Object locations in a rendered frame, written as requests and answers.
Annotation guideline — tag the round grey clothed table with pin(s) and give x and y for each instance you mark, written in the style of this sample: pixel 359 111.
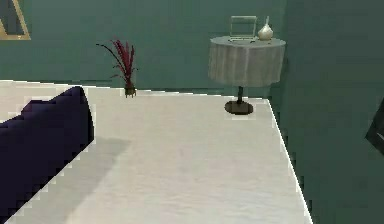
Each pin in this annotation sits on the round grey clothed table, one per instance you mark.
pixel 246 61

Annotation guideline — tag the red house plant in pot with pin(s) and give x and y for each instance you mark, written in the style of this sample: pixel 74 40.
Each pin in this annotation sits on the red house plant in pot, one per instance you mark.
pixel 125 61

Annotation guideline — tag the grey open laptop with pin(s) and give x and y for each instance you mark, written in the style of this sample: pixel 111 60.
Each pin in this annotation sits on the grey open laptop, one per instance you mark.
pixel 242 29

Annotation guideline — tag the white round vase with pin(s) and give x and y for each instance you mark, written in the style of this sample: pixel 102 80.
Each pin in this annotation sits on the white round vase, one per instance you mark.
pixel 265 32

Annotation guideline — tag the dark purple sofa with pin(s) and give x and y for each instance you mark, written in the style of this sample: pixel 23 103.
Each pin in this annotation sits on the dark purple sofa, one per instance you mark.
pixel 43 140

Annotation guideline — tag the black television set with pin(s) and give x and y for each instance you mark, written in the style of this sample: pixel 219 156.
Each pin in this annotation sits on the black television set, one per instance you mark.
pixel 377 130

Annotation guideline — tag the gold framed wall picture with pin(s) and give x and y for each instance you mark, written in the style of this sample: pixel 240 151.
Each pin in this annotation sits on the gold framed wall picture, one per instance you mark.
pixel 20 28

